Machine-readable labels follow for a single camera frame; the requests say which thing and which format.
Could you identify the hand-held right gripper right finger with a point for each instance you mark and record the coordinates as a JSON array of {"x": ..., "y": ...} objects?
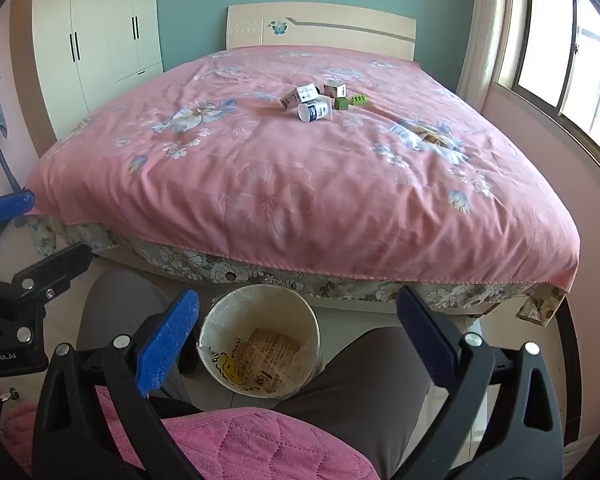
[{"x": 425, "y": 340}]

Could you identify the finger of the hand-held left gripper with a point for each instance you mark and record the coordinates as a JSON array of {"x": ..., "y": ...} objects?
[
  {"x": 5, "y": 207},
  {"x": 55, "y": 267}
]

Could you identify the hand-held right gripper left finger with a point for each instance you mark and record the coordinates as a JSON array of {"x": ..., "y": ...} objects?
[{"x": 170, "y": 340}]

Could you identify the white round trash bin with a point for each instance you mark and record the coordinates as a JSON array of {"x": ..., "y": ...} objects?
[{"x": 307, "y": 320}]

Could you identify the green studded building brick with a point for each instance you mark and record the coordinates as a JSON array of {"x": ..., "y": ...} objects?
[{"x": 358, "y": 100}]

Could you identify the person's grey pants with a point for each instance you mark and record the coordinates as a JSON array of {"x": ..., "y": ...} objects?
[{"x": 360, "y": 375}]

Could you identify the floral bed sheet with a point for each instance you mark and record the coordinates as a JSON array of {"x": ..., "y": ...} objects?
[{"x": 240, "y": 272}]

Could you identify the flattened printed packet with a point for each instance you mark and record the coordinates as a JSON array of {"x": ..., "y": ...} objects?
[{"x": 270, "y": 355}]

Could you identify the person's pink quilted jacket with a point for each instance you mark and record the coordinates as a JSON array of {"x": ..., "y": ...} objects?
[{"x": 260, "y": 445}]

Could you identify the pink floral blanket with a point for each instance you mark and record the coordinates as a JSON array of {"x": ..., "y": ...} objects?
[{"x": 290, "y": 185}]

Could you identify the cream wardrobe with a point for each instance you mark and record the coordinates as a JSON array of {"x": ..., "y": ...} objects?
[{"x": 105, "y": 25}]

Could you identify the green cube block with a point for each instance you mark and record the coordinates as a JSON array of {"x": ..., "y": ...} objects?
[{"x": 342, "y": 103}]

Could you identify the white plastic bottle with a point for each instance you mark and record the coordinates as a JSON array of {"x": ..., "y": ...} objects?
[{"x": 315, "y": 110}]

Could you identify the small white medicine box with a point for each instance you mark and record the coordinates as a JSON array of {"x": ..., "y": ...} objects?
[{"x": 335, "y": 90}]

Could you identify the brown and white box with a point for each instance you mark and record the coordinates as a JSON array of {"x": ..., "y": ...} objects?
[{"x": 290, "y": 100}]

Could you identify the cream curtain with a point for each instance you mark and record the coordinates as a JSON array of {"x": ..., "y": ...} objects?
[{"x": 490, "y": 35}]

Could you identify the window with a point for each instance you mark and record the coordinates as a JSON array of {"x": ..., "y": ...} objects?
[{"x": 570, "y": 60}]

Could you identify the cream wooden headboard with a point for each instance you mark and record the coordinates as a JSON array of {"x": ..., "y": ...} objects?
[{"x": 340, "y": 27}]

